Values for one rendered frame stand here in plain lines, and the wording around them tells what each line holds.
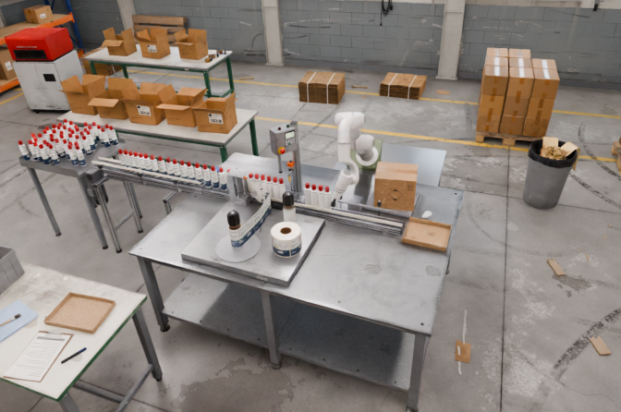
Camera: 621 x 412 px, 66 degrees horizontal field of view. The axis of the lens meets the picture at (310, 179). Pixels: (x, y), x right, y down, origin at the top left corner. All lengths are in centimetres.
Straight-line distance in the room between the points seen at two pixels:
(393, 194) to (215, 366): 181
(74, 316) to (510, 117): 518
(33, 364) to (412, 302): 216
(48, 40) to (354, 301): 639
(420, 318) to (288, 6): 702
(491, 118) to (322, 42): 377
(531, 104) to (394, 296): 391
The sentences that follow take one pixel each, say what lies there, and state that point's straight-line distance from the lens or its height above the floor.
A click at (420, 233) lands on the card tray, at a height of 83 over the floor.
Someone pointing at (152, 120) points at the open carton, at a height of 84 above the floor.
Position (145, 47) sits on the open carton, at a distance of 784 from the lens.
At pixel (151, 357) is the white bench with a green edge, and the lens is 363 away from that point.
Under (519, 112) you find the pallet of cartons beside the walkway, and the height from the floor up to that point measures 45.
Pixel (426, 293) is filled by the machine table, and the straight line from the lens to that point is 305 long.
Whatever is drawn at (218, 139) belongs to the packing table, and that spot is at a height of 78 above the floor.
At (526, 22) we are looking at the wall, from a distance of 838.
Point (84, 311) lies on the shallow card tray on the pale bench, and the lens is 334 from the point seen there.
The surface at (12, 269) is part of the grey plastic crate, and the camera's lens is 374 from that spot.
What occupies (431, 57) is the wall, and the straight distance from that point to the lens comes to 860.
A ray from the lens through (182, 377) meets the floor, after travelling 382.
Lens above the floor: 299
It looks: 32 degrees down
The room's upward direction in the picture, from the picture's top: 3 degrees counter-clockwise
